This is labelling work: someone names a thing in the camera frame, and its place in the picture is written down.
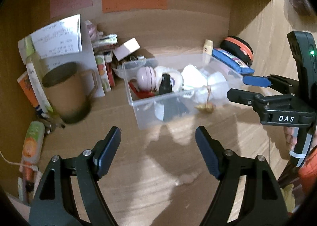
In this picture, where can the pink round zip case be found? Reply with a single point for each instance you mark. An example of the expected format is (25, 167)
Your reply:
(146, 78)

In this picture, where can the blue patchwork pouch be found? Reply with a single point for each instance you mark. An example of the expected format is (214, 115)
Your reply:
(232, 61)

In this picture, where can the cream small tube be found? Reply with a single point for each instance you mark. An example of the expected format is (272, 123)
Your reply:
(208, 47)

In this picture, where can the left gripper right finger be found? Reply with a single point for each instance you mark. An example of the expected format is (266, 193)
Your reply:
(262, 203)

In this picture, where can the yellow gourd charm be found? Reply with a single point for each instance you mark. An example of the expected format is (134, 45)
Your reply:
(208, 106)

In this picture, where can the red object in bin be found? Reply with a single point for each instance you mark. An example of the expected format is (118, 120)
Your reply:
(140, 94)

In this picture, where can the fruit print carton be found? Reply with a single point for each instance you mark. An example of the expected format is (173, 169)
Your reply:
(101, 65)

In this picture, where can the orange book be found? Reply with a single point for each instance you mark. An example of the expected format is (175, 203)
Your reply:
(27, 88)

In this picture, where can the clear plastic storage bin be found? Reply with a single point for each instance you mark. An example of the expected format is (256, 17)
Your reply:
(144, 109)

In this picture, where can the small pink white box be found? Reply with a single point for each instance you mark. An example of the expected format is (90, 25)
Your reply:
(126, 49)

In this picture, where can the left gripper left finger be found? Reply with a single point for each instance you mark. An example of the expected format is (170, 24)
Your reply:
(54, 202)

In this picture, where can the dark green spray bottle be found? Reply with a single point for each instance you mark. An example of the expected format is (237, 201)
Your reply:
(167, 109)

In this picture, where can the tall white green bottle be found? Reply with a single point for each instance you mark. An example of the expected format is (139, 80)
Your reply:
(35, 75)

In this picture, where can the white round plastic lid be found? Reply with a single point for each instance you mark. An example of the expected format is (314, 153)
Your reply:
(218, 85)

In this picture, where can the white printed receipt paper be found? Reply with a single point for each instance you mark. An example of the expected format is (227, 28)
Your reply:
(59, 38)

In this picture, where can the white tape roll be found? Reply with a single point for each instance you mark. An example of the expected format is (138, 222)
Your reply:
(176, 78)

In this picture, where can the white crumpled cloth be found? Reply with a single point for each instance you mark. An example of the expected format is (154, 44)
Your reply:
(194, 84)

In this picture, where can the orange sticky note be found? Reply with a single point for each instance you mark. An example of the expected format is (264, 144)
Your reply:
(109, 6)

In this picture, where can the clear glass bowl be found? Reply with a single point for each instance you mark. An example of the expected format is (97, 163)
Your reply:
(128, 69)

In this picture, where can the black orange round case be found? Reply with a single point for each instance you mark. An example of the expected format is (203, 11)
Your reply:
(239, 48)

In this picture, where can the brown mug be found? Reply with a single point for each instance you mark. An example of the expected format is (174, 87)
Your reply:
(65, 92)

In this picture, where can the orange green lotion tube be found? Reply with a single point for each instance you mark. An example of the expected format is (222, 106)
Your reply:
(33, 142)

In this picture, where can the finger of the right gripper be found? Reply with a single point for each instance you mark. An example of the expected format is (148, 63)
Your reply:
(259, 102)
(262, 81)

